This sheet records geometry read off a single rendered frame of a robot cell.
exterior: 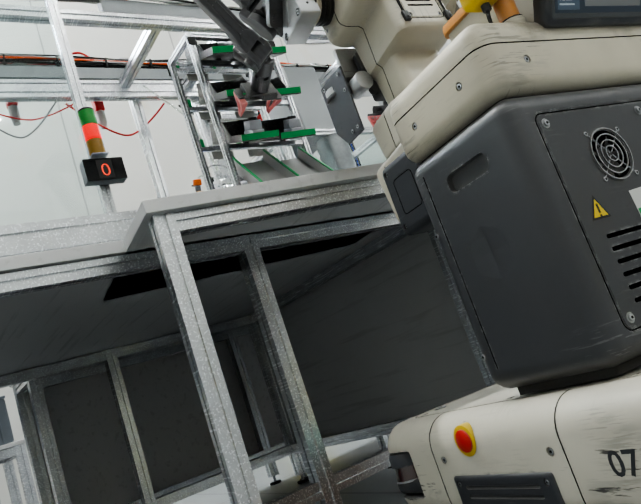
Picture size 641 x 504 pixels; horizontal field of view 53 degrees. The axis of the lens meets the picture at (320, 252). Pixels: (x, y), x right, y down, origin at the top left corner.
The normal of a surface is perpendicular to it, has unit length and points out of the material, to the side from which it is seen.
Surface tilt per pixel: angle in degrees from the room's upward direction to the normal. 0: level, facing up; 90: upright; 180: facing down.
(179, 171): 90
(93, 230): 90
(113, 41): 90
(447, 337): 90
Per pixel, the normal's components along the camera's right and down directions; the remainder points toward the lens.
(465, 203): -0.85, 0.19
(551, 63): 0.42, -0.32
